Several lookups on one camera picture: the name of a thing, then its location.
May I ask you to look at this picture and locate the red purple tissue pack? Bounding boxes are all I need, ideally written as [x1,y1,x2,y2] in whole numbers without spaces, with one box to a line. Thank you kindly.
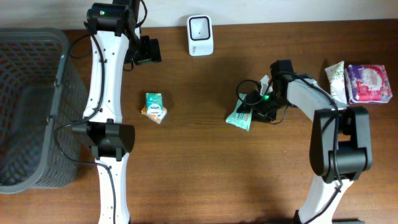
[345,65,392,104]

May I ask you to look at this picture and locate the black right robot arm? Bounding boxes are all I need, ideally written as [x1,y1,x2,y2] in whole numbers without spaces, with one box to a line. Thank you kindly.
[236,60,373,223]

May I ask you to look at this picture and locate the grey plastic basket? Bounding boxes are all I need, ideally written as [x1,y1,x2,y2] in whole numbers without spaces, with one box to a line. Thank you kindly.
[1,28,88,194]

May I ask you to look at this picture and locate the teal Kleenex tissue pack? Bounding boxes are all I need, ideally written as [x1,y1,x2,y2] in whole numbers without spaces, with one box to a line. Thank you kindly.
[146,93,163,114]

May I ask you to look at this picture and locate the green wipes pack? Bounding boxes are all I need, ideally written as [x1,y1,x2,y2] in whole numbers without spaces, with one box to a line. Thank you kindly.
[226,100,252,132]

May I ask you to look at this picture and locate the white Pantene tube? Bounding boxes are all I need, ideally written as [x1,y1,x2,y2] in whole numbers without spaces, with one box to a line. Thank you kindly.
[325,61,347,104]

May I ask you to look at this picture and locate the orange tissue pack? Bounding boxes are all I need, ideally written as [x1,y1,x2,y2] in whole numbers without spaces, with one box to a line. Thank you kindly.
[141,106,167,124]

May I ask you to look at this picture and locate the white barcode scanner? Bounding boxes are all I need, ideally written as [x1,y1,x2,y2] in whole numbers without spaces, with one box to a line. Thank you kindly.
[187,15,214,57]

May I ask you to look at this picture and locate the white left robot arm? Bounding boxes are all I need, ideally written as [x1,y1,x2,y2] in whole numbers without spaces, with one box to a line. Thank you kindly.
[71,0,162,223]

